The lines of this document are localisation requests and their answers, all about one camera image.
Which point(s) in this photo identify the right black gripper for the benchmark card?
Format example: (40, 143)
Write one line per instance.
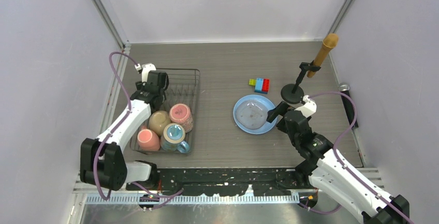
(280, 109)

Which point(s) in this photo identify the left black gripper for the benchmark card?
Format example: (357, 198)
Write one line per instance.
(140, 85)

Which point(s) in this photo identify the clear glass plate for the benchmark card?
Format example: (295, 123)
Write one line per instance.
(251, 114)

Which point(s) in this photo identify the light blue plate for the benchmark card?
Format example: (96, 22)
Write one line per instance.
(267, 126)

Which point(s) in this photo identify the pink ghost pattern mug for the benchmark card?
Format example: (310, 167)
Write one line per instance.
(181, 114)

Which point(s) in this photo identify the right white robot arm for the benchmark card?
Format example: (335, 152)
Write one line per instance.
(325, 168)

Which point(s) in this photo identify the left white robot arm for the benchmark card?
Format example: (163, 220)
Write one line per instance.
(102, 161)

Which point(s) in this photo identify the black microphone stand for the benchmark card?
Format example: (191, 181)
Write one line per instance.
(293, 93)

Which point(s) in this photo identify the beige cup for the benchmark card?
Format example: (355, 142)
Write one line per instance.
(158, 121)

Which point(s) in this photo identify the red toy brick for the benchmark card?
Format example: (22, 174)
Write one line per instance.
(265, 85)

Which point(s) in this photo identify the blue toy brick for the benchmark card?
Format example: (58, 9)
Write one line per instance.
(258, 86)

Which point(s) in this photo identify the blue beige mug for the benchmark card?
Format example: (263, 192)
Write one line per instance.
(173, 139)

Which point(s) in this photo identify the plain pink cup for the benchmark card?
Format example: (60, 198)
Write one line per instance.
(148, 140)

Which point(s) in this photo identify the black microphone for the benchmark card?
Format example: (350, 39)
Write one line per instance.
(348, 106)

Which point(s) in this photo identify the gold microphone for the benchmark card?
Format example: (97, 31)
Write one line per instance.
(328, 43)

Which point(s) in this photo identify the black base bar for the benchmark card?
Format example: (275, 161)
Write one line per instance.
(225, 182)

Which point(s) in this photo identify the black wire dish rack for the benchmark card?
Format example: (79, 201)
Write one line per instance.
(183, 88)

